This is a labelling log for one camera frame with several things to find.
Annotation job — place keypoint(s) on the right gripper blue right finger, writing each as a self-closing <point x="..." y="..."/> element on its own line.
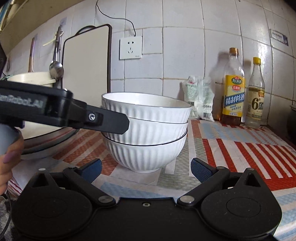
<point x="212" y="179"/>

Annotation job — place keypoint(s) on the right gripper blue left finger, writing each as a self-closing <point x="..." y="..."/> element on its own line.
<point x="81" y="179"/>

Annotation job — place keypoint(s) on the pink bunny Lovely Bear plate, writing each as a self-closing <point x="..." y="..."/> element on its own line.
<point x="44" y="150"/>

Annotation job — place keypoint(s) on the white ribbed bowl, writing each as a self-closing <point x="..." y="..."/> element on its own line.
<point x="147" y="107"/>
<point x="144" y="159"/>
<point x="148" y="133"/>

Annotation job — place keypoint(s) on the white Morning Honey plate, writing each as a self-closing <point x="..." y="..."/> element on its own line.
<point x="50" y="138"/>

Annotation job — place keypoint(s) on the left hand pink nails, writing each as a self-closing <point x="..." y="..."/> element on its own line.
<point x="9" y="160"/>

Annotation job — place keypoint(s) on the white rice cooker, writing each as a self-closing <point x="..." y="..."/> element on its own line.
<point x="35" y="78"/>

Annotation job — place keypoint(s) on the wooden spatula hanging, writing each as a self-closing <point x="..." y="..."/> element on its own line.
<point x="31" y="55"/>

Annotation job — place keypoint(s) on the striped checkered tablecloth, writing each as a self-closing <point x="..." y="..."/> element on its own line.
<point x="234" y="148"/>

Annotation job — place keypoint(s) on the steel ladle hanging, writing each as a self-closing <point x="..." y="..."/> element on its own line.
<point x="56" y="69"/>

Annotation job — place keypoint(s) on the cream plastic spoon hanging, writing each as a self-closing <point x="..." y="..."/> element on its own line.
<point x="53" y="40"/>

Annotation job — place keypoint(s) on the white cutting board dark rim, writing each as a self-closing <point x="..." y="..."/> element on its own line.
<point x="87" y="63"/>

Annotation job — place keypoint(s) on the vinegar bottle yellow cap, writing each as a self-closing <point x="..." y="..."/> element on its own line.
<point x="255" y="98"/>

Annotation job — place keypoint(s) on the white plastic seasoning bag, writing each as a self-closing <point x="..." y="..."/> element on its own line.
<point x="199" y="92"/>

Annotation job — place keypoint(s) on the cooking wine bottle yellow label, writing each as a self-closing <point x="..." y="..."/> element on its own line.
<point x="234" y="90"/>

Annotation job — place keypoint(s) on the wall cabinet underside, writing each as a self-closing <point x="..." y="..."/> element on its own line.
<point x="30" y="15"/>

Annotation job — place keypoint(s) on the white wall socket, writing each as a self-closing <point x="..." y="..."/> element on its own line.
<point x="130" y="48"/>

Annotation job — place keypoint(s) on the blue wall label sticker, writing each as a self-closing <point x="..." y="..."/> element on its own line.
<point x="279" y="36"/>

